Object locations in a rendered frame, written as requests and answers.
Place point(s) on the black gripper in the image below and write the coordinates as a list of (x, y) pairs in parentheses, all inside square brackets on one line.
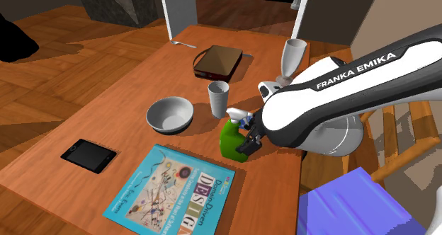
[(254, 132)]

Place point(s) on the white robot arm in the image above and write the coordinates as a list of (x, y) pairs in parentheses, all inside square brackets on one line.
[(345, 96)]

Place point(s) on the green spray bottle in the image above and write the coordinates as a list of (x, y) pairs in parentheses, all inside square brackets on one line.
[(230, 141)]

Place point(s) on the grey cup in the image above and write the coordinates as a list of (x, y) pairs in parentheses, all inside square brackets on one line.
[(218, 101)]

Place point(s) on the silver knife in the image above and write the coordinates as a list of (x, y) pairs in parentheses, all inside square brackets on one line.
[(248, 55)]

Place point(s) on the dark brown flat box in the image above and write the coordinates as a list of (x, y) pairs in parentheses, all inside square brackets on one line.
[(217, 61)]

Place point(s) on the white tall goblet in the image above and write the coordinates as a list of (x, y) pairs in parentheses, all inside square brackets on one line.
[(292, 56)]

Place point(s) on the grey bowl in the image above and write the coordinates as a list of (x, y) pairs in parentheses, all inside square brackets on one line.
[(169, 115)]

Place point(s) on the blue book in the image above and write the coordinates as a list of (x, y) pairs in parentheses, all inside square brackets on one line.
[(165, 189)]

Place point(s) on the silver spoon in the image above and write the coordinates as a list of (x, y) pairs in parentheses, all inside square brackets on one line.
[(184, 44)]

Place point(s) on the wooden table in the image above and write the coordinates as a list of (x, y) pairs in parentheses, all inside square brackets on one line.
[(121, 89)]

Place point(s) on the white door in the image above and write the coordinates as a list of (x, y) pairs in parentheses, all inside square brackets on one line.
[(179, 10)]

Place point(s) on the wooden chair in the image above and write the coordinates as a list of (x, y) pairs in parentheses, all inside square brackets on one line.
[(412, 151)]

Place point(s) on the black tablet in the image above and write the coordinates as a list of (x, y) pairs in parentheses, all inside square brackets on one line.
[(88, 156)]

